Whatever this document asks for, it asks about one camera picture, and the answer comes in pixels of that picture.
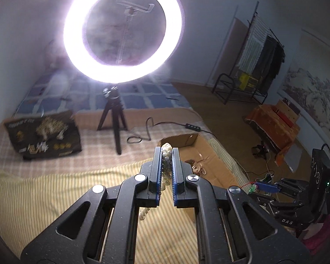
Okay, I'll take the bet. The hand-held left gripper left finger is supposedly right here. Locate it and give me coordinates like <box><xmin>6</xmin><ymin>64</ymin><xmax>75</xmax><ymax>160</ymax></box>
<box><xmin>20</xmin><ymin>146</ymin><xmax>163</xmax><ymax>264</ymax></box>

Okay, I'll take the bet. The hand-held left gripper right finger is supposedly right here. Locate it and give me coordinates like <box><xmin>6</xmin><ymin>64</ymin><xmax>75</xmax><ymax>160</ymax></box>
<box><xmin>172</xmin><ymin>147</ymin><xmax>311</xmax><ymax>264</ymax></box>

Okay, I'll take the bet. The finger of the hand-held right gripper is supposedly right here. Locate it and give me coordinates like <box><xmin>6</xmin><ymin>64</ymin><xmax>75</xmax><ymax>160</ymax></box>
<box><xmin>257</xmin><ymin>179</ymin><xmax>310</xmax><ymax>197</ymax></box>
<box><xmin>253</xmin><ymin>192</ymin><xmax>307</xmax><ymax>215</ymax></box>

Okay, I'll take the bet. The long thick pearl necklace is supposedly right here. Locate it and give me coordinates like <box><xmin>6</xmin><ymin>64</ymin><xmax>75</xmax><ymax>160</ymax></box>
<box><xmin>139</xmin><ymin>142</ymin><xmax>172</xmax><ymax>222</ymax></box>

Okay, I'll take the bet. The red string bracelet green bead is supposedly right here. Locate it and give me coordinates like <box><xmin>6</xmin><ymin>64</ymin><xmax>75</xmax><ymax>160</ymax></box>
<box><xmin>231</xmin><ymin>181</ymin><xmax>260</xmax><ymax>194</ymax></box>

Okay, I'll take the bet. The cardboard box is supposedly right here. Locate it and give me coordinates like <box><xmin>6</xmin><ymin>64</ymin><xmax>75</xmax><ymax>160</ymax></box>
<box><xmin>157</xmin><ymin>133</ymin><xmax>246</xmax><ymax>190</ymax></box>

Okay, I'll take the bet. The person's right forearm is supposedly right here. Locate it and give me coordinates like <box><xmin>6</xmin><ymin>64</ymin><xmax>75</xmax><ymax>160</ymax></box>
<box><xmin>302</xmin><ymin>214</ymin><xmax>330</xmax><ymax>253</ymax></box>

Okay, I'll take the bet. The grey board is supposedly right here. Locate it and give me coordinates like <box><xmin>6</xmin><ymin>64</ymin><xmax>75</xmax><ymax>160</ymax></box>
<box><xmin>284</xmin><ymin>143</ymin><xmax>303</xmax><ymax>172</ymax></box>

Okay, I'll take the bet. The black red gadget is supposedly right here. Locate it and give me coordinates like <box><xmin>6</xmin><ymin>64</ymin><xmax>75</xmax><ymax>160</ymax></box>
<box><xmin>253</xmin><ymin>143</ymin><xmax>270</xmax><ymax>158</ymax></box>

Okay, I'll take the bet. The orange cloth covered box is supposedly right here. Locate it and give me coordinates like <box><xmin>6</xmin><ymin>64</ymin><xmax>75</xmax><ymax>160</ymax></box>
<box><xmin>245</xmin><ymin>104</ymin><xmax>300</xmax><ymax>165</ymax></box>

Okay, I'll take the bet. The beige checked mattress sheet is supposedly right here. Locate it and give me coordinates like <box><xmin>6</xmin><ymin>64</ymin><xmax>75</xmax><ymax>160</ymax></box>
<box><xmin>0</xmin><ymin>107</ymin><xmax>209</xmax><ymax>171</ymax></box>

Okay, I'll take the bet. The red flat box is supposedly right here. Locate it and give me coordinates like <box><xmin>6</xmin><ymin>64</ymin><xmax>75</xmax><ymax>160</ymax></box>
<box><xmin>275</xmin><ymin>110</ymin><xmax>295</xmax><ymax>128</ymax></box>

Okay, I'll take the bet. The blue checked blanket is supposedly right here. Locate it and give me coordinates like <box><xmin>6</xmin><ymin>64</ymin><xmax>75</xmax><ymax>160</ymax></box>
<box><xmin>14</xmin><ymin>69</ymin><xmax>191</xmax><ymax>116</ymax></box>

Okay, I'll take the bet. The wooden box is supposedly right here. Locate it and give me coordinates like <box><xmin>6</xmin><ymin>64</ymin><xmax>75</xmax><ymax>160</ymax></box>
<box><xmin>275</xmin><ymin>99</ymin><xmax>301</xmax><ymax>127</ymax></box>

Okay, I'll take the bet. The black tripod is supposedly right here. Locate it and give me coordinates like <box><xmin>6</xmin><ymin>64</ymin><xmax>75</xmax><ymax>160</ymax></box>
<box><xmin>97</xmin><ymin>85</ymin><xmax>128</xmax><ymax>155</ymax></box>

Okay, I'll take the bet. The black clothes rack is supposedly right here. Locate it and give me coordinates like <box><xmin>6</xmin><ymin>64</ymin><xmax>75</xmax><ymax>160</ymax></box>
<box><xmin>212</xmin><ymin>1</ymin><xmax>286</xmax><ymax>105</ymax></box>

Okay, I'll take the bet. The yellow box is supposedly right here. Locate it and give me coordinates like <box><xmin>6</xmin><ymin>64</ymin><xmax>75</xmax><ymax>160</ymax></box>
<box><xmin>236</xmin><ymin>71</ymin><xmax>259</xmax><ymax>90</ymax></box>

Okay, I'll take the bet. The yellow striped bedsheet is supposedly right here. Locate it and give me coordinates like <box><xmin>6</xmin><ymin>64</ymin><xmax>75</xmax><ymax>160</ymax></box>
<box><xmin>0</xmin><ymin>136</ymin><xmax>246</xmax><ymax>264</ymax></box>

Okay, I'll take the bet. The black printed bag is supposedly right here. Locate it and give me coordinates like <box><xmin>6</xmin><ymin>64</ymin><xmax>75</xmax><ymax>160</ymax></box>
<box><xmin>4</xmin><ymin>109</ymin><xmax>82</xmax><ymax>160</ymax></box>

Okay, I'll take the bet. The black hanging garment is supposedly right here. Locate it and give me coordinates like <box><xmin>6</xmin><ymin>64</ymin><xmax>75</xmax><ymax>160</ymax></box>
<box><xmin>272</xmin><ymin>42</ymin><xmax>287</xmax><ymax>91</ymax></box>

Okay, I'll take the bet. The dark green hanging garment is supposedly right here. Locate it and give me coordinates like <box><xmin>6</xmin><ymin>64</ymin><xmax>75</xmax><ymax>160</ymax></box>
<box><xmin>260</xmin><ymin>36</ymin><xmax>277</xmax><ymax>88</ymax></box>

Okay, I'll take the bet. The beige door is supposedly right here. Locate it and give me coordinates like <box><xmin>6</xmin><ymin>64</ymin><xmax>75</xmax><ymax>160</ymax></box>
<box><xmin>206</xmin><ymin>16</ymin><xmax>251</xmax><ymax>87</ymax></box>

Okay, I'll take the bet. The striped hanging towel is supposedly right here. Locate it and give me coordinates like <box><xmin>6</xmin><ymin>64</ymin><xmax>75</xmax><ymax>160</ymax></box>
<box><xmin>238</xmin><ymin>15</ymin><xmax>270</xmax><ymax>73</ymax></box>

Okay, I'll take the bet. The phone holder clamp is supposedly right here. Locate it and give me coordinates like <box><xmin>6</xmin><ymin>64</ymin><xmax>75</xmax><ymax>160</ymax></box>
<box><xmin>116</xmin><ymin>0</ymin><xmax>155</xmax><ymax>15</ymax></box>

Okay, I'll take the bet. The black ring light cable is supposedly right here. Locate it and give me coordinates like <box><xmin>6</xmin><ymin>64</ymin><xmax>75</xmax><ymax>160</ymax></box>
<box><xmin>126</xmin><ymin>117</ymin><xmax>209</xmax><ymax>144</ymax></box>

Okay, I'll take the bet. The landscape wall painting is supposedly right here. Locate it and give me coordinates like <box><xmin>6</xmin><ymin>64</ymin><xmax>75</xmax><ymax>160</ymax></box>
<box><xmin>278</xmin><ymin>29</ymin><xmax>330</xmax><ymax>143</ymax></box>

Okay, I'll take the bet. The white ring light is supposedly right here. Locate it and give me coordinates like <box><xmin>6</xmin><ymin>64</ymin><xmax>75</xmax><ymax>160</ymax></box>
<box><xmin>63</xmin><ymin>0</ymin><xmax>183</xmax><ymax>84</ymax></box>

